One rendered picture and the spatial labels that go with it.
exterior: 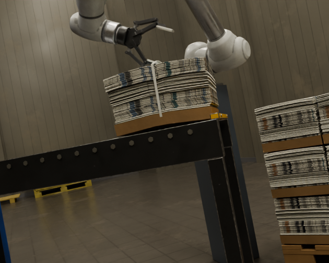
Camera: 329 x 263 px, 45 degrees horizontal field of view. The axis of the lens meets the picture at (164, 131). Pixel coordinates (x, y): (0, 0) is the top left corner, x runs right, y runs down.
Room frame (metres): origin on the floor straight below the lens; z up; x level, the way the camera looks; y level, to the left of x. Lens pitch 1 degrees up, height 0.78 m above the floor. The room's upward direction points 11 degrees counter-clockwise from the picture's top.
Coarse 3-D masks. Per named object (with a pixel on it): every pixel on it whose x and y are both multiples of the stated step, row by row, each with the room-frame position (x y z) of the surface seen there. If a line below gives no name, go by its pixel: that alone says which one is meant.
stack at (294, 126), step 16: (320, 96) 1.80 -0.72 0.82; (256, 112) 1.98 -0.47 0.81; (272, 112) 1.93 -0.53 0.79; (288, 112) 1.88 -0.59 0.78; (304, 112) 1.84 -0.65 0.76; (320, 112) 1.82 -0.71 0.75; (272, 128) 1.94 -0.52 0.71; (288, 128) 1.90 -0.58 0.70; (304, 128) 1.85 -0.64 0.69; (320, 128) 1.84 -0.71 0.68; (272, 160) 1.96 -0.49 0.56; (288, 160) 1.91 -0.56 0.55; (304, 160) 1.87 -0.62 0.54; (320, 160) 1.83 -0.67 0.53; (272, 176) 1.96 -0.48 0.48; (288, 176) 1.92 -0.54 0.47; (304, 176) 1.88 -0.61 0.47; (320, 176) 1.84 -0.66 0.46; (288, 208) 1.94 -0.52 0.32; (304, 208) 1.90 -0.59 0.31; (320, 208) 1.86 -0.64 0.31; (288, 224) 1.95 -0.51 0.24; (304, 224) 1.91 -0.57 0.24; (320, 224) 1.87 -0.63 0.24; (288, 256) 1.96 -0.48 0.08; (304, 256) 1.92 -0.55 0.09; (320, 256) 2.01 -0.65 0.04
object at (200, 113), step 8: (168, 112) 1.43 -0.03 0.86; (176, 112) 1.43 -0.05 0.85; (184, 112) 1.42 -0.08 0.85; (192, 112) 1.41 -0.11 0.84; (200, 112) 1.41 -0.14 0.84; (208, 112) 1.40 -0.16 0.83; (216, 112) 1.56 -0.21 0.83; (176, 120) 1.43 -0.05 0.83; (184, 120) 1.42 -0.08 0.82; (192, 120) 1.42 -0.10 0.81
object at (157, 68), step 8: (160, 64) 1.43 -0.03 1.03; (144, 72) 1.45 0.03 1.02; (160, 72) 1.44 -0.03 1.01; (152, 80) 1.45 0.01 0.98; (160, 80) 1.44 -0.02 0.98; (152, 88) 1.45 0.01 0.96; (160, 88) 1.44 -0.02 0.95; (152, 96) 1.45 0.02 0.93; (160, 96) 1.44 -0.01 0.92; (152, 104) 1.45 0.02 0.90; (160, 104) 1.45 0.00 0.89
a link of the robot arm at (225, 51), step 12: (192, 0) 1.98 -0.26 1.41; (204, 0) 1.99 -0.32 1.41; (192, 12) 2.04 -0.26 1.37; (204, 12) 2.02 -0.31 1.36; (204, 24) 2.06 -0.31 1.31; (216, 24) 2.07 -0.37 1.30; (216, 36) 2.09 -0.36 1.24; (228, 36) 2.10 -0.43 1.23; (216, 48) 2.11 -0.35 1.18; (228, 48) 2.10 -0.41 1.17; (240, 48) 2.10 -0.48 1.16; (216, 60) 2.17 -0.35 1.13; (228, 60) 2.14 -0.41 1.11; (240, 60) 2.13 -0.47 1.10; (216, 72) 2.25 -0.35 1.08
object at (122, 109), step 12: (132, 72) 1.46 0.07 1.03; (108, 84) 1.48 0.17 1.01; (120, 84) 1.47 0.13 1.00; (132, 84) 1.46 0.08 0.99; (144, 84) 1.45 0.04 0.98; (108, 96) 1.49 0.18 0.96; (120, 96) 1.47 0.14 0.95; (132, 96) 1.46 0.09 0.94; (144, 96) 1.45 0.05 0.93; (120, 108) 1.48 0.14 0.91; (132, 108) 1.47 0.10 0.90; (144, 108) 1.46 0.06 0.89; (120, 120) 1.48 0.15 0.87; (144, 132) 1.54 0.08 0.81
